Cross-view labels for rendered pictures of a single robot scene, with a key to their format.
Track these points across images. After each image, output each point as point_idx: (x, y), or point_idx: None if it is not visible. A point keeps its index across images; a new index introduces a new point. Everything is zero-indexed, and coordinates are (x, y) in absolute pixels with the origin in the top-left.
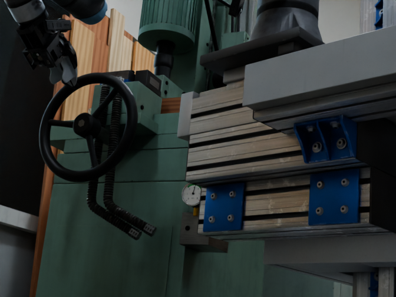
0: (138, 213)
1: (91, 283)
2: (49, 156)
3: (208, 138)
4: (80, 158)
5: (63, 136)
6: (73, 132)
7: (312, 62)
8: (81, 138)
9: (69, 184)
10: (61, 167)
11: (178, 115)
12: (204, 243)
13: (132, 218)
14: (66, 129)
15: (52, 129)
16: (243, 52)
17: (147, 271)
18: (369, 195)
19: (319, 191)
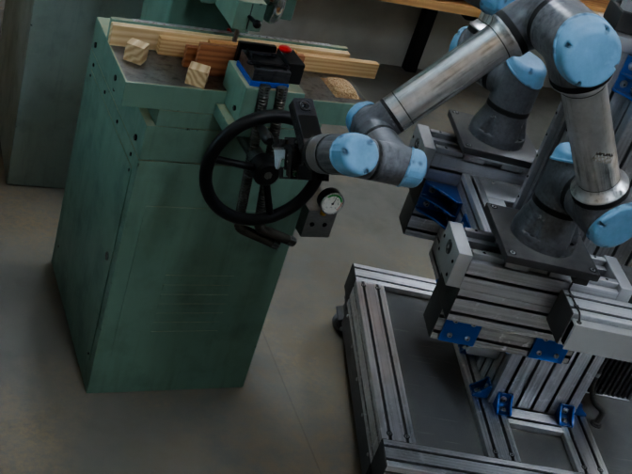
0: (250, 197)
1: (187, 260)
2: (216, 200)
3: (478, 298)
4: (181, 134)
5: (156, 105)
6: (172, 102)
7: (623, 343)
8: (183, 111)
9: (164, 163)
10: (231, 213)
11: (314, 103)
12: (324, 236)
13: (280, 237)
14: (161, 97)
15: (139, 93)
16: (548, 271)
17: (253, 249)
18: (573, 351)
19: (543, 341)
